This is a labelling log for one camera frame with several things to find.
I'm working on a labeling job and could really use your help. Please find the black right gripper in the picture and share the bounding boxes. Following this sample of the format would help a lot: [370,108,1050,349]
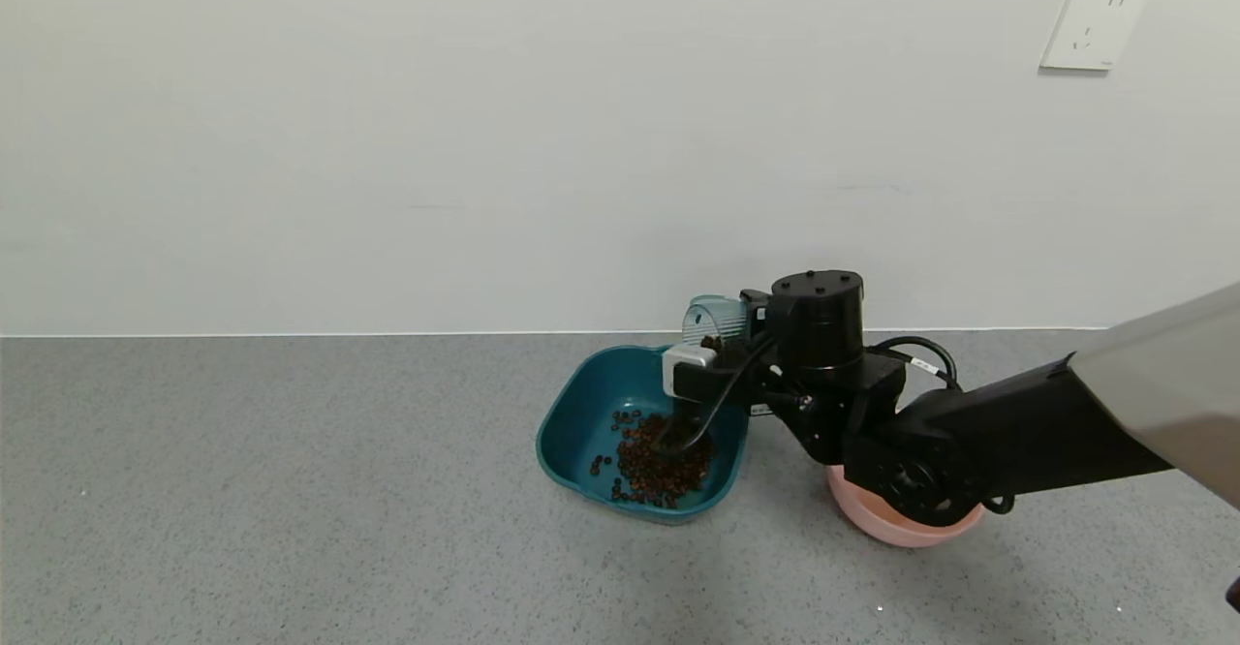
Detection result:
[673,362,777,438]

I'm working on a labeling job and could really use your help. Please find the brown coffee beans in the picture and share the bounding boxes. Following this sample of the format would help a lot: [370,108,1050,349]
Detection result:
[588,335,723,511]

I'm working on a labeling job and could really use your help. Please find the translucent blue-grey ribbed cup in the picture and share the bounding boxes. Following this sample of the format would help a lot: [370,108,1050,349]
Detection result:
[681,294,753,350]

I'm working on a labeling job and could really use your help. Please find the pink round bowl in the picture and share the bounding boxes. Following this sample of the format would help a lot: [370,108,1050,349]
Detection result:
[825,464,985,549]

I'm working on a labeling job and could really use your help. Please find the teal square plastic basin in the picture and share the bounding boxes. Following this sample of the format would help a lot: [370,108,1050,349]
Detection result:
[536,345,752,526]

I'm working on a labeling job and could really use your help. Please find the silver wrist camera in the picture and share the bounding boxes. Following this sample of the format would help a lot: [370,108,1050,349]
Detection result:
[662,343,719,400]

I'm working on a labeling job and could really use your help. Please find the black labelled arm cable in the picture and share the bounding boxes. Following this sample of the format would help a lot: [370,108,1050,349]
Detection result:
[867,335,960,392]

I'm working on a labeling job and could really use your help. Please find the white wall socket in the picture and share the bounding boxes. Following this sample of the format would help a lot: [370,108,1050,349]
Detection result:
[1038,0,1152,72]

